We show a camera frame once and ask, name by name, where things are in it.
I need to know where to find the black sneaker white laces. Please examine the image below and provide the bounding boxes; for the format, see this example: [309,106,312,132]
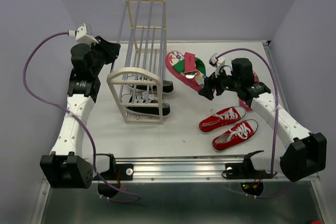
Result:
[125,92,171,117]

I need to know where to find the red sneaker lower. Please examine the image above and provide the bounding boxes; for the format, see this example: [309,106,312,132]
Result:
[212,119,259,151]

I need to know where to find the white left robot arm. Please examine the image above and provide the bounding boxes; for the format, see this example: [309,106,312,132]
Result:
[40,36,121,188]

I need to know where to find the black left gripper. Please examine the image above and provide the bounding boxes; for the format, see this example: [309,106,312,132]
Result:
[88,36,121,76]

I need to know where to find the aluminium mounting rail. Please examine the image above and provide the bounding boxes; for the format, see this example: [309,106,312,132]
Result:
[93,156,287,184]

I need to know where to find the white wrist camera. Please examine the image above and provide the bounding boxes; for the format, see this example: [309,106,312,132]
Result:
[68,23,98,45]
[208,53,227,76]

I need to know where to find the pink flip-flop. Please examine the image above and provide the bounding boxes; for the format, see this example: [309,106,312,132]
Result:
[238,70,259,112]
[165,51,207,92]

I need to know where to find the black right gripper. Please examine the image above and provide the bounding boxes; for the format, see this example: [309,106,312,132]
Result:
[197,63,241,100]

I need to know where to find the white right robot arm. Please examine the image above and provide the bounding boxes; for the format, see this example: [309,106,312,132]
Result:
[199,55,327,182]

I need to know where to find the red sneaker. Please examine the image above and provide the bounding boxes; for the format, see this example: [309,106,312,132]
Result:
[212,119,259,151]
[198,106,247,133]

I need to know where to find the red sneaker upper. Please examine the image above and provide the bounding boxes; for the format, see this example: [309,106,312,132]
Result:
[198,106,247,133]

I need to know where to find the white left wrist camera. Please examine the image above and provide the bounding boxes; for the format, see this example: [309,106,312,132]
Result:
[68,23,98,45]

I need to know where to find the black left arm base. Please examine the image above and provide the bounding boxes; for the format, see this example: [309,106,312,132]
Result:
[93,153,134,199]

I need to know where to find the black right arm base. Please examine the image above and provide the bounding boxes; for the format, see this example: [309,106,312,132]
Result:
[222,151,279,199]

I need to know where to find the beige chrome shoe shelf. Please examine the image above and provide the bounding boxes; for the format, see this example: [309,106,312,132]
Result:
[107,0,167,124]

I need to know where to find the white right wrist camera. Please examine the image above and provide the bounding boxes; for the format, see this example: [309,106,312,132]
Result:
[208,53,227,76]

